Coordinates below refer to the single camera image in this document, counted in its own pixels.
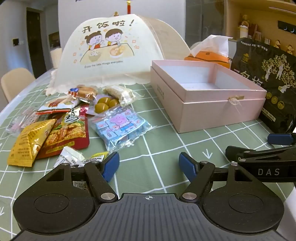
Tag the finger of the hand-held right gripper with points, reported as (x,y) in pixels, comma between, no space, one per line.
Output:
(254,153)
(279,139)

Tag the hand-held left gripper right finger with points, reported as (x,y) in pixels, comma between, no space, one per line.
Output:
(186,167)

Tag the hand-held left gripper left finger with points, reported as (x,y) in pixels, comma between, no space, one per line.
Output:
(111,165)

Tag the small white snack packet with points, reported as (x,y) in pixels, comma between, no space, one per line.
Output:
(67,157)

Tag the pink cardboard box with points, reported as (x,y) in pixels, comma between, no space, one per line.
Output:
(208,109)

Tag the round pastry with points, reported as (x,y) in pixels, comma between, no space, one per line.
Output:
(84,92)

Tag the yellow snack packet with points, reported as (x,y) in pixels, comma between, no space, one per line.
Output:
(27,143)

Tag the small yellow label packet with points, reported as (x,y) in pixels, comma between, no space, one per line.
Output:
(96,157)

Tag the green checked tablecloth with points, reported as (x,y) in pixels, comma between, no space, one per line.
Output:
(161,143)

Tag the blue cartoon candy packet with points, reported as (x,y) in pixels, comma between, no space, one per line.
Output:
(118,125)

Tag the black bag with gold print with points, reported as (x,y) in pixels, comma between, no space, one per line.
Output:
(272,81)

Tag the yellow-green chestnut packet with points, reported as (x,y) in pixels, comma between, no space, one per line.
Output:
(103,105)

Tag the rice cracker bar packet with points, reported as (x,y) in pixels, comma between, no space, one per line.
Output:
(120,92)

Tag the red and white snack packet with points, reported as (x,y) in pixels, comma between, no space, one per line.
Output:
(57,103)

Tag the clear snack packet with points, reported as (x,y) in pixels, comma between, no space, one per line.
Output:
(23,120)

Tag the orange tissue pack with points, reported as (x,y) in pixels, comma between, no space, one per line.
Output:
(208,56)

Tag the printed mesh food cover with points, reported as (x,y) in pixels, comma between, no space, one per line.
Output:
(104,46)

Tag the beige chair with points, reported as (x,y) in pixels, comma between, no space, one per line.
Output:
(16,81)
(56,58)

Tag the wooden shelf with figurines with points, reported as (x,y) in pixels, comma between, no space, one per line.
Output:
(259,14)

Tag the dark door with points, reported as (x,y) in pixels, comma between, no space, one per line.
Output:
(35,39)

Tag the red hanging tassel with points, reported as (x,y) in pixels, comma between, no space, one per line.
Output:
(128,7)

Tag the black wall switch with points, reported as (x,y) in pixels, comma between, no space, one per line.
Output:
(15,41)

